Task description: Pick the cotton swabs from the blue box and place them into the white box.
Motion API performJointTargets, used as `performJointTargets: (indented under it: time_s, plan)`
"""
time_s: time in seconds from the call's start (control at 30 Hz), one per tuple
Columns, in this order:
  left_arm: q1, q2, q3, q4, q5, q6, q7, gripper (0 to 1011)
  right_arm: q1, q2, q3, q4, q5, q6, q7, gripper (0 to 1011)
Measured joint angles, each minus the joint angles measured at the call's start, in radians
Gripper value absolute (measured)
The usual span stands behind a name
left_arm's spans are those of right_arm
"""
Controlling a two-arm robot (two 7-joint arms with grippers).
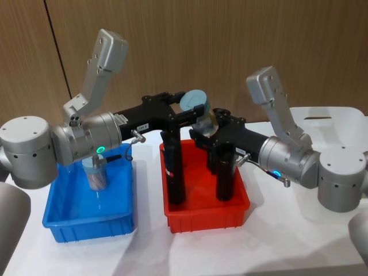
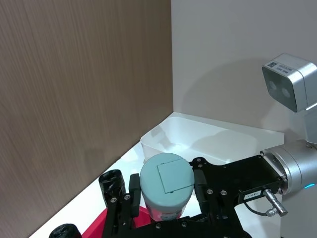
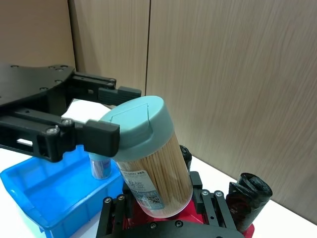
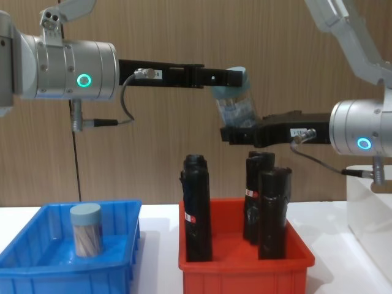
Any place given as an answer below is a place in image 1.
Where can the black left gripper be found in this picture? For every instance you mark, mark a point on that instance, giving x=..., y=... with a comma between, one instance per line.
x=152, y=118

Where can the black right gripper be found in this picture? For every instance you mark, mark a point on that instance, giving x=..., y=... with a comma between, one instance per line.
x=241, y=135

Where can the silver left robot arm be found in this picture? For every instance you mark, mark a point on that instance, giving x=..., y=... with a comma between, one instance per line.
x=28, y=146

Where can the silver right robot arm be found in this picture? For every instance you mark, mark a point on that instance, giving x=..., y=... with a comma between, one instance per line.
x=342, y=172

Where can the plain black cylinder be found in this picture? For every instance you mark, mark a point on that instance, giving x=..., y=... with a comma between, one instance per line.
x=225, y=178

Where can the black cylinder with red label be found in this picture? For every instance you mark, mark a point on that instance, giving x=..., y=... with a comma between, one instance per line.
x=176, y=178

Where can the red plastic bin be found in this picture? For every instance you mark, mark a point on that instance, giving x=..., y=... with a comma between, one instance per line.
x=201, y=212

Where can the white plastic chair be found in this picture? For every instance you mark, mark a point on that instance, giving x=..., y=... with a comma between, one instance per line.
x=345, y=126

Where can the white tablecloth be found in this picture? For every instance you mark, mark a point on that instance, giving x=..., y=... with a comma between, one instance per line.
x=287, y=244

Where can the blue plastic bin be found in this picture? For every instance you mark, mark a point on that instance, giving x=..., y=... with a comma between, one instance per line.
x=86, y=212

